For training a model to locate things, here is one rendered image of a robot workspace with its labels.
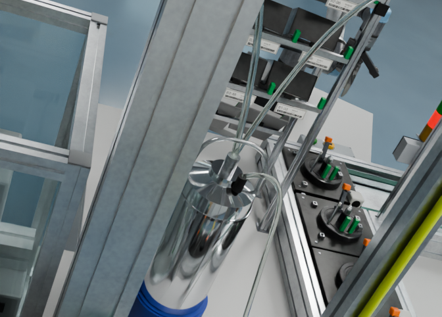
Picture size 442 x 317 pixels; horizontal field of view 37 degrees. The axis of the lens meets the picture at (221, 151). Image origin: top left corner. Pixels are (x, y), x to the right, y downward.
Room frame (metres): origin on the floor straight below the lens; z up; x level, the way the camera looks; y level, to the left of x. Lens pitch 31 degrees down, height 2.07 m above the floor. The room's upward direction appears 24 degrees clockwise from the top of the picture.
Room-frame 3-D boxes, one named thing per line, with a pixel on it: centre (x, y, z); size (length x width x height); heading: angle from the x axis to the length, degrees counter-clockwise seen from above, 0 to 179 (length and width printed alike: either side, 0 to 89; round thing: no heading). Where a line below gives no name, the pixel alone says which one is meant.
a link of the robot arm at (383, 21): (2.43, -0.32, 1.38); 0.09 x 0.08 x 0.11; 20
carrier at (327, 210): (1.70, -0.42, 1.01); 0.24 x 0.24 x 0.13; 19
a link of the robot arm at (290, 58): (2.56, -0.12, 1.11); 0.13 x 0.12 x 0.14; 110
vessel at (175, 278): (0.99, -0.02, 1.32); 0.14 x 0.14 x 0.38
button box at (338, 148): (2.17, -0.35, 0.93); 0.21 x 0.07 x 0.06; 109
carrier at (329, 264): (1.47, -0.50, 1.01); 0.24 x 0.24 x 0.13; 19
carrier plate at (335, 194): (1.94, -0.34, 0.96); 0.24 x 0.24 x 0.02; 19
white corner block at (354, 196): (1.88, -0.46, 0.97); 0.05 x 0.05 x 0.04; 19
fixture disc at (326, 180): (1.94, -0.34, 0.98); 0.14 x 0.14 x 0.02
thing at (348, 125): (2.49, -0.11, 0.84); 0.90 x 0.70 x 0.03; 90
